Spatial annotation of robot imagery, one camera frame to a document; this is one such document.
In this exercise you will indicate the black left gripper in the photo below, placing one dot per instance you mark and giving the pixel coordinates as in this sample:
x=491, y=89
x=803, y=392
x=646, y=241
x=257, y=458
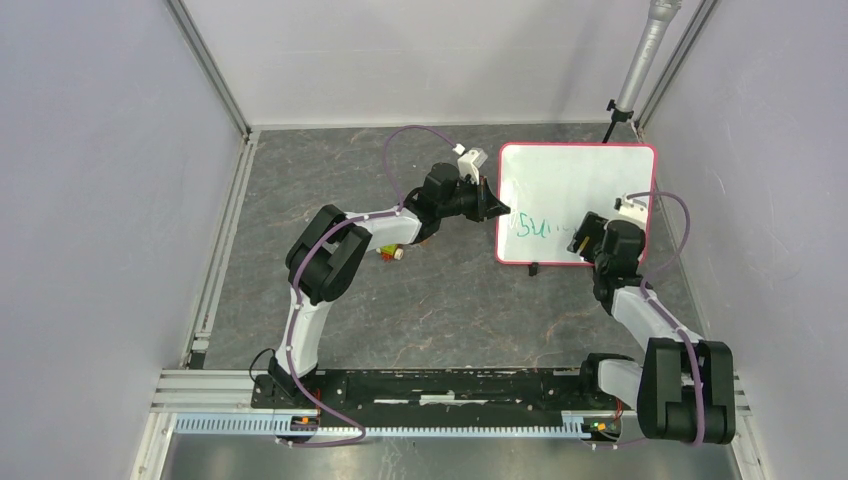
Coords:
x=485, y=206

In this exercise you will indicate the pink framed whiteboard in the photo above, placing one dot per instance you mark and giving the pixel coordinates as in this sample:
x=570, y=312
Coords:
x=550, y=187

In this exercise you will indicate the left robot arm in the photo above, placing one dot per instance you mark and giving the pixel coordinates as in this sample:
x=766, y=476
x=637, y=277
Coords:
x=325, y=259

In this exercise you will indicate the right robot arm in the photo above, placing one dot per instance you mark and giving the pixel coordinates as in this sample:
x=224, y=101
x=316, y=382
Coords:
x=683, y=389

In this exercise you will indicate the red yellow toy block car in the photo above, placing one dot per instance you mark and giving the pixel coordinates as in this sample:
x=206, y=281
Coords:
x=394, y=252

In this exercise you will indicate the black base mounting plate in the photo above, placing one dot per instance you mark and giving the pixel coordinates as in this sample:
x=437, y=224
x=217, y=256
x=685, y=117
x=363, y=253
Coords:
x=439, y=398

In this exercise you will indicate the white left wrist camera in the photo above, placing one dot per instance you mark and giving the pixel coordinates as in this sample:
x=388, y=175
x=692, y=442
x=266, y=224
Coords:
x=469, y=164

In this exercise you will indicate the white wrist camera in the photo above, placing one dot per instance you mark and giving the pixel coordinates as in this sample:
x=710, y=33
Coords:
x=632, y=210
x=469, y=164

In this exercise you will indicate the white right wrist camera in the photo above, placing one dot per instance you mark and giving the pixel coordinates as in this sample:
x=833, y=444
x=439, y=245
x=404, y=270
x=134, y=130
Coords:
x=632, y=210

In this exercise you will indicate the white slotted cable duct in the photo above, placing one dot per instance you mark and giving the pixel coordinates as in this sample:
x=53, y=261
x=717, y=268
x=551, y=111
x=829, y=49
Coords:
x=283, y=425

